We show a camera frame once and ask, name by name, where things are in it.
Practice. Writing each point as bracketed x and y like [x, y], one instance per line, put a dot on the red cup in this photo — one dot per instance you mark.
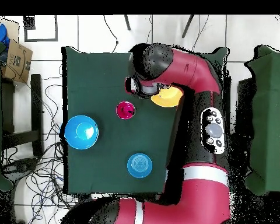
[125, 110]

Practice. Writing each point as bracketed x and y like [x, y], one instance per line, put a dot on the large orange bowl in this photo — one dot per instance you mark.
[168, 99]

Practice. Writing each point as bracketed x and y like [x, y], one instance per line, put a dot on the large blue bowl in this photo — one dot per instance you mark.
[72, 137]

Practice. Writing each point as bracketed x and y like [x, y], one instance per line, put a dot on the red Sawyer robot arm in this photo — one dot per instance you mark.
[200, 198]

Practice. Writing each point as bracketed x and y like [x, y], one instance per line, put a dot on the dark green table cloth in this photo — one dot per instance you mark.
[95, 70]

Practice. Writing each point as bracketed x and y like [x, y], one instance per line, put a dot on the medium blue bowl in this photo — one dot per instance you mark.
[139, 165]

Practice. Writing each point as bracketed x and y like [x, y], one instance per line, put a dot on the black tripod stand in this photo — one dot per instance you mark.
[187, 26]

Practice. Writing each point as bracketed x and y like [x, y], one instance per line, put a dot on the printed cardboard box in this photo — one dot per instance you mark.
[16, 63]

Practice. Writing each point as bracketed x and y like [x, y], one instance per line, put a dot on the plain cardboard box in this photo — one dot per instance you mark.
[12, 30]

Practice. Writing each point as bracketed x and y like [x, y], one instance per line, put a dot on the blue bag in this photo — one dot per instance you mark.
[0, 32]

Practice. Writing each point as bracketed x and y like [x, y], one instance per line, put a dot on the black bench frame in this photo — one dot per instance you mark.
[36, 105]

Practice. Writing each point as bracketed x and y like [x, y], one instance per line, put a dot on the black square floor frame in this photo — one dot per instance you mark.
[40, 40]

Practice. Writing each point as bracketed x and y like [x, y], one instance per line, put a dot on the black pedestal foot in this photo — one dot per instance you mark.
[18, 166]

